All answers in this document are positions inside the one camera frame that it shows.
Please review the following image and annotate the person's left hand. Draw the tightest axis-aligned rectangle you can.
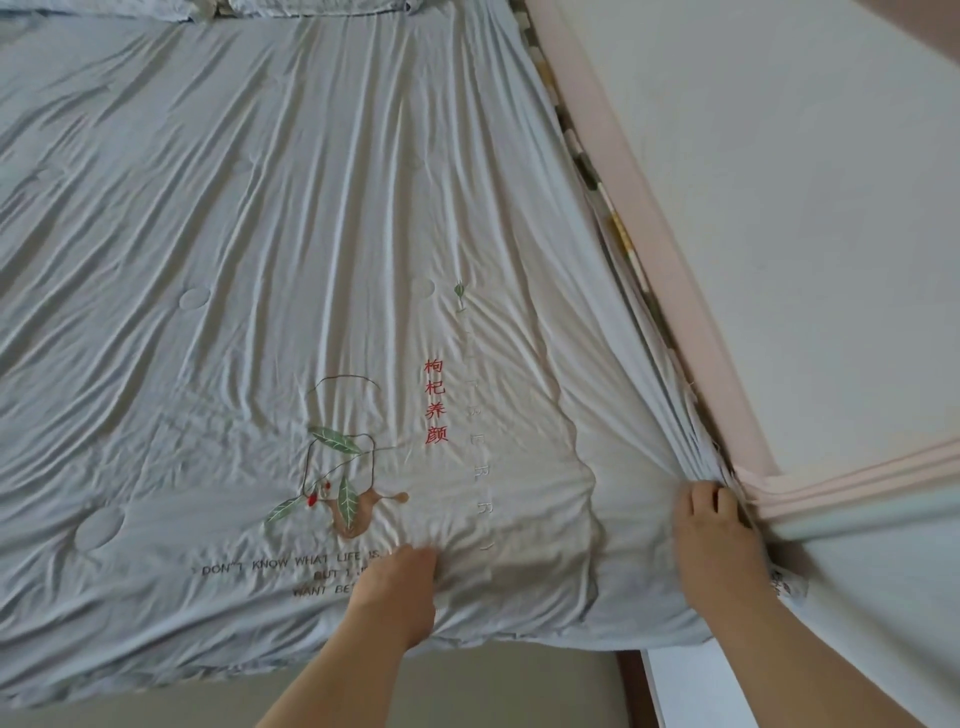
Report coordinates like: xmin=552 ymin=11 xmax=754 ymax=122
xmin=348 ymin=543 xmax=444 ymax=654

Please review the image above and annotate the person's right hand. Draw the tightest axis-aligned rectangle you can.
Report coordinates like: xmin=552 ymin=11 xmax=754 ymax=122
xmin=671 ymin=480 xmax=781 ymax=628

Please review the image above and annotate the light blue embroidered quilt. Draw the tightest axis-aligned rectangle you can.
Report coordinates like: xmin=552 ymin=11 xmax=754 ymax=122
xmin=0 ymin=0 xmax=753 ymax=711

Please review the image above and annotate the person's right forearm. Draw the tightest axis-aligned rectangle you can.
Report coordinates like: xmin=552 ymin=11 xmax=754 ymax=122
xmin=696 ymin=596 xmax=948 ymax=728

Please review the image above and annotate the person's left forearm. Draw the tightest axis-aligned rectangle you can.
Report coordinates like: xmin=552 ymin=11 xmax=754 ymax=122
xmin=253 ymin=609 xmax=430 ymax=728

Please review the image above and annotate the light blue pillow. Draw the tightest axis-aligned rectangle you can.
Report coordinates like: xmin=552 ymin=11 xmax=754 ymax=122
xmin=223 ymin=0 xmax=415 ymax=16
xmin=0 ymin=0 xmax=220 ymax=24

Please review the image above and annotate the brown wooden bed frame board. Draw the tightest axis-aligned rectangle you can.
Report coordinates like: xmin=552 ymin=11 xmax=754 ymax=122
xmin=615 ymin=649 xmax=667 ymax=728

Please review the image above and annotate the pink padded bed rail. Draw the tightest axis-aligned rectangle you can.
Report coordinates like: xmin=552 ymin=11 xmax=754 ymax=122
xmin=523 ymin=0 xmax=960 ymax=543

